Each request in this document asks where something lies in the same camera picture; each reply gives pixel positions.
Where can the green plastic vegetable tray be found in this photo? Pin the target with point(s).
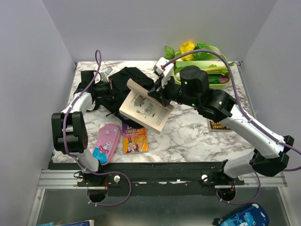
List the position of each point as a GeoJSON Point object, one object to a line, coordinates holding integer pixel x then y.
{"type": "Point", "coordinates": [213, 78]}

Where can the white-stemmed cabbage stalk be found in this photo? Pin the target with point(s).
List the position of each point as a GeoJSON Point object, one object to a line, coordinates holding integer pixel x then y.
{"type": "Point", "coordinates": [211, 67]}

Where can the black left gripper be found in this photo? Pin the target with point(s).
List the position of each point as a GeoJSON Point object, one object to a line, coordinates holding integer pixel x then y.
{"type": "Point", "coordinates": [110, 94]}

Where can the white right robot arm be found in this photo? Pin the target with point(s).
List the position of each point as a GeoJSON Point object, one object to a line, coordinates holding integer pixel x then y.
{"type": "Point", "coordinates": [269, 156]}

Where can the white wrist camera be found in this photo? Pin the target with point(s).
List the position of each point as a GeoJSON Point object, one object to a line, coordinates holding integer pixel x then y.
{"type": "Point", "coordinates": [105, 73]}
{"type": "Point", "coordinates": [165, 73]}

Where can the blue shark pencil case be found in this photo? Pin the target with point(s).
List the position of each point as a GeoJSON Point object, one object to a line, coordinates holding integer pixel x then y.
{"type": "Point", "coordinates": [251, 214]}

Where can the black student backpack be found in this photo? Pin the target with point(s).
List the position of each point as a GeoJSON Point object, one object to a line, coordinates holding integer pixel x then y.
{"type": "Point", "coordinates": [120, 91]}

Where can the green leafy sprig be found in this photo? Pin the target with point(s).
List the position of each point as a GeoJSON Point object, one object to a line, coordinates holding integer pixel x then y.
{"type": "Point", "coordinates": [169, 52]}

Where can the pink cartoon pencil case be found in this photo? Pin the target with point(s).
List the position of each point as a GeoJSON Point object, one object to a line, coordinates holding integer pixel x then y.
{"type": "Point", "coordinates": [106, 144]}

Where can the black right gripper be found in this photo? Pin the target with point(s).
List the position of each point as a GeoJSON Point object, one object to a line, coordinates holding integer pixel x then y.
{"type": "Point", "coordinates": [161, 93]}

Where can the yellow fabric flower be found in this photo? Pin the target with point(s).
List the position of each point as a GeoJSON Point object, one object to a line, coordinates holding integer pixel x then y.
{"type": "Point", "coordinates": [187, 47]}

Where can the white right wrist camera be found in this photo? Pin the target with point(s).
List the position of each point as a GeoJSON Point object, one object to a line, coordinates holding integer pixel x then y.
{"type": "Point", "coordinates": [165, 73]}

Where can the Roald Dahl Charlie book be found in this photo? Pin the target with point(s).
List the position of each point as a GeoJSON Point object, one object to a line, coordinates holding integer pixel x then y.
{"type": "Point", "coordinates": [134, 140]}

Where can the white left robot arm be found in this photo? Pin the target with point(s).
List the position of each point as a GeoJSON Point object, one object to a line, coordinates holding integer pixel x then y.
{"type": "Point", "coordinates": [68, 127]}

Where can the orange treehouse book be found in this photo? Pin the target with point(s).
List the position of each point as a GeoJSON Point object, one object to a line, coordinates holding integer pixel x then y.
{"type": "Point", "coordinates": [143, 109]}

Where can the aluminium mounting rail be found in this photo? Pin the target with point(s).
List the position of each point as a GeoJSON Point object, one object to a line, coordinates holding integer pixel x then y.
{"type": "Point", "coordinates": [68, 179]}

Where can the purple vegetable toy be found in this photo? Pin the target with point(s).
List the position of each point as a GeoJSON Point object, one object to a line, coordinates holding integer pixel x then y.
{"type": "Point", "coordinates": [224, 79]}

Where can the dark blue treehouse book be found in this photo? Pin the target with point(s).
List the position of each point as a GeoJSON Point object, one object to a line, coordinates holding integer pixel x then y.
{"type": "Point", "coordinates": [216, 126]}

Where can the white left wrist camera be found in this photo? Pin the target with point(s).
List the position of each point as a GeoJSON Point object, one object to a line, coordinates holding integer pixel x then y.
{"type": "Point", "coordinates": [105, 73]}

